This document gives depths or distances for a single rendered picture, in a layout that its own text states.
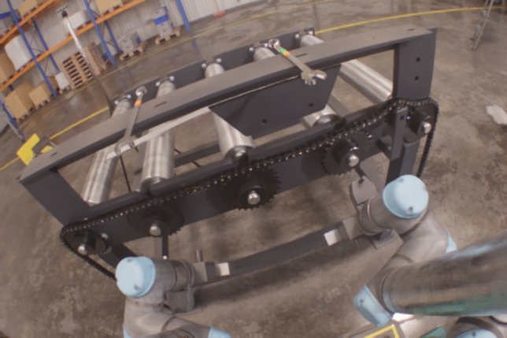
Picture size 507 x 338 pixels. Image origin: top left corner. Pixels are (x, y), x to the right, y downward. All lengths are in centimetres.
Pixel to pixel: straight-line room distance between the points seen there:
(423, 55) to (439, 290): 68
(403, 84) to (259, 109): 45
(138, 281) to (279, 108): 49
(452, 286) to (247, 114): 54
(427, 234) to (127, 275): 52
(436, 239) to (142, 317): 54
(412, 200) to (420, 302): 19
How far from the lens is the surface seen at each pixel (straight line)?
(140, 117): 55
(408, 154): 100
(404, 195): 44
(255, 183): 65
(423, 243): 47
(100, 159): 112
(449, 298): 28
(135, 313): 51
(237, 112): 61
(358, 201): 56
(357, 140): 73
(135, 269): 47
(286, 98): 63
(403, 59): 77
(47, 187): 83
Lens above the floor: 137
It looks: 39 degrees down
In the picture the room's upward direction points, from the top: 18 degrees counter-clockwise
